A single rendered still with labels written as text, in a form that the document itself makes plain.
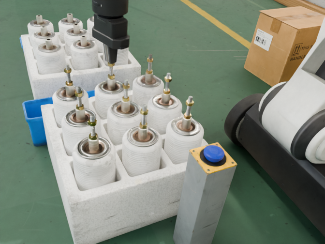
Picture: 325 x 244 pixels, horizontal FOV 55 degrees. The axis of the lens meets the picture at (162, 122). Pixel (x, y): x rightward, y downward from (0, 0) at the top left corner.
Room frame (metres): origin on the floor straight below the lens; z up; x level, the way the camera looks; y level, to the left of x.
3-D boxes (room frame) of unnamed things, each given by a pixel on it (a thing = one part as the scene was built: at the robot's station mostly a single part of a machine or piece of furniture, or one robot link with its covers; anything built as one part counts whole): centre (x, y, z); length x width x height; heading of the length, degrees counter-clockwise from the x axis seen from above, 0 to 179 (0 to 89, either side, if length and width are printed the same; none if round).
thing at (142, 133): (0.57, 0.04, 0.26); 0.02 x 0.02 x 0.03
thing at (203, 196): (0.46, -0.11, 0.16); 0.07 x 0.07 x 0.31; 29
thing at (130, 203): (0.68, 0.10, 0.09); 0.39 x 0.39 x 0.18; 29
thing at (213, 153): (0.46, -0.11, 0.32); 0.04 x 0.04 x 0.02
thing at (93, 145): (0.52, 0.15, 0.26); 0.02 x 0.02 x 0.03
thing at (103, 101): (0.78, 0.16, 0.16); 0.10 x 0.10 x 0.18
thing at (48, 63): (0.99, 0.41, 0.16); 0.10 x 0.10 x 0.18
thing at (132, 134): (0.57, 0.04, 0.25); 0.08 x 0.08 x 0.01
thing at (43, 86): (1.15, 0.37, 0.09); 0.39 x 0.39 x 0.18; 28
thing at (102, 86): (0.78, 0.16, 0.25); 0.08 x 0.08 x 0.01
